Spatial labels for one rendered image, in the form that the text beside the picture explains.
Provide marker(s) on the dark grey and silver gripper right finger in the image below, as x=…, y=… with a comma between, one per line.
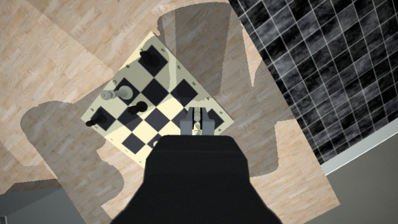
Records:
x=207, y=126

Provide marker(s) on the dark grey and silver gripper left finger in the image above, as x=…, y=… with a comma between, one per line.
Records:
x=187, y=125

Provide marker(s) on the chessboard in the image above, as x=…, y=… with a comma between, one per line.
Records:
x=168, y=90

